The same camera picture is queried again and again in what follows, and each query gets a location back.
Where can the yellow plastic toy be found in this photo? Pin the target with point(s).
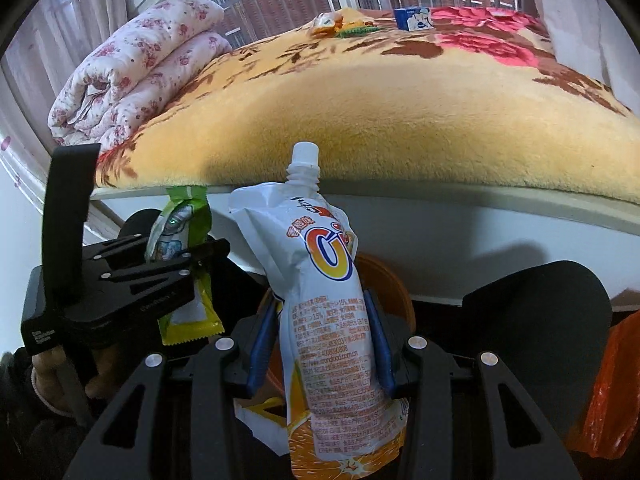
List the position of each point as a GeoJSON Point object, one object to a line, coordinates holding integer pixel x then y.
{"type": "Point", "coordinates": [356, 23]}

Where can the green snack wrapper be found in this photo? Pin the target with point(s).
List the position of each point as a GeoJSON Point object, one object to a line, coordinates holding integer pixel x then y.
{"type": "Point", "coordinates": [177, 220]}

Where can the orange bin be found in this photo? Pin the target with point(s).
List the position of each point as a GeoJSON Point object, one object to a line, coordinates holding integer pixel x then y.
{"type": "Point", "coordinates": [385, 280]}

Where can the white yellow wrapper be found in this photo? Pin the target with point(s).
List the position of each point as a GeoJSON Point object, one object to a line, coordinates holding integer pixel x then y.
{"type": "Point", "coordinates": [260, 425]}

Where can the person's left forearm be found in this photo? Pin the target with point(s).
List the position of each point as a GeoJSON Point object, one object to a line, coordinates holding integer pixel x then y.
{"type": "Point", "coordinates": [25, 435]}

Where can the orange plastic bag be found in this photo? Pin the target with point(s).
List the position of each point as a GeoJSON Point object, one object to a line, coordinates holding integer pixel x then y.
{"type": "Point", "coordinates": [615, 385]}

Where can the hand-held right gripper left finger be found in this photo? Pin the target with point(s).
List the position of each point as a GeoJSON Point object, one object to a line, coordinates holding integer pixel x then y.
{"type": "Point", "coordinates": [262, 345]}

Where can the black chair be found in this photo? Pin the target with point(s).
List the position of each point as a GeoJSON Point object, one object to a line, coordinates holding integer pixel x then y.
{"type": "Point", "coordinates": [540, 335]}

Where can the folded floral quilt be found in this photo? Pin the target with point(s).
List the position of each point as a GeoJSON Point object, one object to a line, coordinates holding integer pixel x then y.
{"type": "Point", "coordinates": [140, 60]}

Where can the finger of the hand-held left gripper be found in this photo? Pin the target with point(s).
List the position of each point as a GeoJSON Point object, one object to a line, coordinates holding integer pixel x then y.
{"type": "Point", "coordinates": [200, 255]}

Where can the yellow floral blanket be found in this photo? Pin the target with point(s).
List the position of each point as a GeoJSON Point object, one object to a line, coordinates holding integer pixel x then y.
{"type": "Point", "coordinates": [400, 125]}

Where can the blue milk carton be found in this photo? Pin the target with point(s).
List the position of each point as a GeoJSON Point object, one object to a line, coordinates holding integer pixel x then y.
{"type": "Point", "coordinates": [412, 19]}

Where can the red brick building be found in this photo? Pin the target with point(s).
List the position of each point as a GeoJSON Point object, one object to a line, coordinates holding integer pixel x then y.
{"type": "Point", "coordinates": [260, 5]}

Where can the white orange spouted drink pouch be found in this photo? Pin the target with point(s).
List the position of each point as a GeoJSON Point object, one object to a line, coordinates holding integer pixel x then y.
{"type": "Point", "coordinates": [330, 350]}

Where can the green toy crocodile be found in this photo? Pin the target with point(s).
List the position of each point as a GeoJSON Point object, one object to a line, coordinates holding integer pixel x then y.
{"type": "Point", "coordinates": [357, 32]}

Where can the white bed frame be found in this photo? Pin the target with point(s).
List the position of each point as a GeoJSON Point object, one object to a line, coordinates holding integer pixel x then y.
{"type": "Point", "coordinates": [450, 240]}

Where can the person's left hand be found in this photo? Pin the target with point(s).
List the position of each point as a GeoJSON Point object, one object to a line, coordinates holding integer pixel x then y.
{"type": "Point", "coordinates": [47, 377]}

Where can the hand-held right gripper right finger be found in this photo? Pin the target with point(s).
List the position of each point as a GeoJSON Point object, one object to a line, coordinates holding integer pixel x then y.
{"type": "Point", "coordinates": [377, 340]}

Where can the sheer white curtain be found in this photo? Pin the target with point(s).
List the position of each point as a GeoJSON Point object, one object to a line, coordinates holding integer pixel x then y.
{"type": "Point", "coordinates": [75, 25]}

